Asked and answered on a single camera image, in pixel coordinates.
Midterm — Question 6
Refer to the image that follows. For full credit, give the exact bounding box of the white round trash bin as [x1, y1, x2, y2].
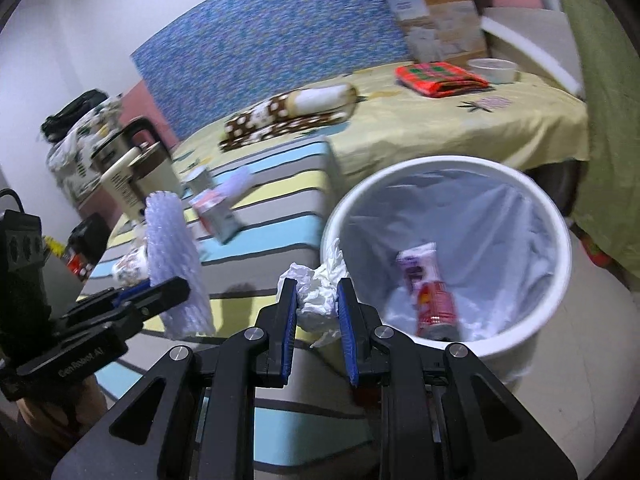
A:
[320, 156, 573, 388]

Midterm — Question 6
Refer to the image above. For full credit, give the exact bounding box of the white squeeze tube bottle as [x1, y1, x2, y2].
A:
[99, 147, 147, 222]

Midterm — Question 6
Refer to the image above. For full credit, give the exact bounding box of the green blanket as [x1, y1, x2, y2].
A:
[541, 0, 640, 292]

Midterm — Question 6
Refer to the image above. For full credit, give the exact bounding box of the brown polka dot blanket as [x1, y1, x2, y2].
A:
[219, 82, 359, 153]

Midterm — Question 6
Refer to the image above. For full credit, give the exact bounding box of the person's left hand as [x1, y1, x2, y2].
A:
[16, 372, 107, 438]

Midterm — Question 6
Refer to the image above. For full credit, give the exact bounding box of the beige electric kettle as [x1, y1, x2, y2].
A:
[90, 116, 174, 213]

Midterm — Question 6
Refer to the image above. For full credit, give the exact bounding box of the small silver tin can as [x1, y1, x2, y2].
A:
[184, 165, 214, 197]

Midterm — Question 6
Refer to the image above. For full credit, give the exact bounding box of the crumpled white wrapper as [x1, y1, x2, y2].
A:
[111, 245, 151, 284]

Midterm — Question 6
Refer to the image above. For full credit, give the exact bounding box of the black box red label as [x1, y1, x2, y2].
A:
[66, 211, 112, 279]

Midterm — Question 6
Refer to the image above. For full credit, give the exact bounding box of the blue patterned headboard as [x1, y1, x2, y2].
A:
[130, 0, 426, 142]

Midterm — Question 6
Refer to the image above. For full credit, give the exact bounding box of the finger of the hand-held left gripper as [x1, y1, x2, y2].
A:
[72, 280, 153, 313]
[57, 276, 192, 342]

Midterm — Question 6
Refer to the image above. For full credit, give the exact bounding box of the red drink can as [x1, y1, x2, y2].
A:
[414, 281, 460, 339]

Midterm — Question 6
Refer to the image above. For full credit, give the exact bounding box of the white bed frame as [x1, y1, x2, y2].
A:
[481, 7, 587, 100]

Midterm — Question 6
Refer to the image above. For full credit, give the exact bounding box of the pink and white drink carton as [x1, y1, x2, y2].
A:
[191, 189, 238, 244]

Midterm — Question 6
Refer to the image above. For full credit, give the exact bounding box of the black bag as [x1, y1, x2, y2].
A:
[41, 89, 110, 137]

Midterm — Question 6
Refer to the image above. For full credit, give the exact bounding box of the white bowl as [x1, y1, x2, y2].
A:
[467, 58, 519, 85]

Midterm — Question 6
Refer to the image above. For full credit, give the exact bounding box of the white printed snack packet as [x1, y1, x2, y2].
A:
[396, 242, 444, 303]

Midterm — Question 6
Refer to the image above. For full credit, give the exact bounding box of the cardboard box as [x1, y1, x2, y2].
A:
[381, 0, 489, 62]

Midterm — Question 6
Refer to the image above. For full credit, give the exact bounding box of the translucent bin liner bag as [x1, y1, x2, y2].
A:
[325, 169, 557, 377]

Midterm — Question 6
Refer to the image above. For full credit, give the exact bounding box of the red plaid cloth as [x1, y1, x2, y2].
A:
[395, 61, 492, 99]

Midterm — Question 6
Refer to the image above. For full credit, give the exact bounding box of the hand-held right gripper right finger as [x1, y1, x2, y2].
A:
[336, 277, 593, 480]

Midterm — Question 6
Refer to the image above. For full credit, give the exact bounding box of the striped tablecloth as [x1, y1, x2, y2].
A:
[75, 137, 383, 480]

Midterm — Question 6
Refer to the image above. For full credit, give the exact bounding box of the yellow bed sheet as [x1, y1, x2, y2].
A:
[172, 57, 592, 182]

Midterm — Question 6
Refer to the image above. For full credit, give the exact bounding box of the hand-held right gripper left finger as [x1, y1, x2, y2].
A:
[50, 277, 301, 480]

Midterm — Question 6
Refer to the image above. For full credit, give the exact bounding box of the floral cloth bundle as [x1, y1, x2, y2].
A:
[46, 94, 126, 202]

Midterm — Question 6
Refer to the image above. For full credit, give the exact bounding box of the white tissue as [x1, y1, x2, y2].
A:
[277, 237, 352, 350]

